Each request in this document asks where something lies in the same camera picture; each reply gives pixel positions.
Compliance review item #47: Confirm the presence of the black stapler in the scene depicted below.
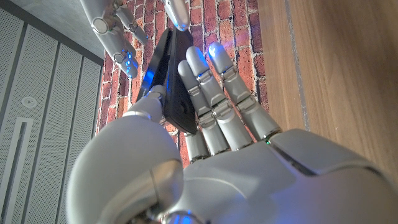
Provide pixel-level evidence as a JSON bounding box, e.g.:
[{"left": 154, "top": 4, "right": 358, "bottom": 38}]
[{"left": 136, "top": 27, "right": 200, "bottom": 135}]

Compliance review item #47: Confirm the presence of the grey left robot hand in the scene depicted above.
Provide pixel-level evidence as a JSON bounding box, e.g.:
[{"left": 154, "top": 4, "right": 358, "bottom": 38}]
[{"left": 67, "top": 42, "right": 398, "bottom": 224}]

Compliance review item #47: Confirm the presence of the printed red brick backdrop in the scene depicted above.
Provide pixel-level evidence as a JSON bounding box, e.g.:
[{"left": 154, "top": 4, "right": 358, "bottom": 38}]
[{"left": 96, "top": 0, "right": 270, "bottom": 169}]

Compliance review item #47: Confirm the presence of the round white ceiling sensor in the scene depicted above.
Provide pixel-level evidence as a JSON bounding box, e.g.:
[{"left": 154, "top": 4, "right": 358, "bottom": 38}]
[{"left": 21, "top": 96, "right": 37, "bottom": 108}]

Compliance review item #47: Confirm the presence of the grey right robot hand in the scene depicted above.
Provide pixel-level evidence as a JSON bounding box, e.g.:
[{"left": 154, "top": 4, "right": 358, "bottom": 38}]
[{"left": 80, "top": 0, "right": 191, "bottom": 79}]

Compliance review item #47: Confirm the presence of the long ceiling vent slot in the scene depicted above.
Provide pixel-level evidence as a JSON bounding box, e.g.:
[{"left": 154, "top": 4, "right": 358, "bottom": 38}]
[{"left": 0, "top": 117, "right": 34, "bottom": 224}]

